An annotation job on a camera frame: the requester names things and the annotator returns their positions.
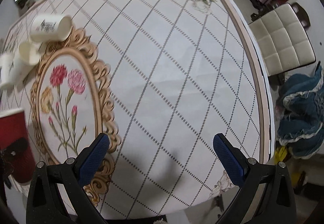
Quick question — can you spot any white paper cup left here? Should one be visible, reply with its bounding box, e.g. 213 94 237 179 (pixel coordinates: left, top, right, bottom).
1 53 30 90

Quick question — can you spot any white paper cup middle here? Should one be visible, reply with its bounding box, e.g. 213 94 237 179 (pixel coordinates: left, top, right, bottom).
18 41 42 66

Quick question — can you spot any yellow object on chair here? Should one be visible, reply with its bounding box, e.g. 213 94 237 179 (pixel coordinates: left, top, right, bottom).
274 146 288 164

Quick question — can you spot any blue denim clothes pile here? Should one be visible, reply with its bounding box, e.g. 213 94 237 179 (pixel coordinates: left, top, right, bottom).
277 63 323 159

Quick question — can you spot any floral diamond pattern tablecloth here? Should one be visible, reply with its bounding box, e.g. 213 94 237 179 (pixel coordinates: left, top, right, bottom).
1 0 272 220

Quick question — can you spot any white padded chair right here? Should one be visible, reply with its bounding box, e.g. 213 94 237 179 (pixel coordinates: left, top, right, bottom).
249 3 316 76

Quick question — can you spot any silver black carton box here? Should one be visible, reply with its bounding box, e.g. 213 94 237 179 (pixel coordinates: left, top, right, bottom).
14 0 35 16

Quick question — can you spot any dark wooden chair by door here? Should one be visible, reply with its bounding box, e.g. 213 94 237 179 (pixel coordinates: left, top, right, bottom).
291 3 311 30

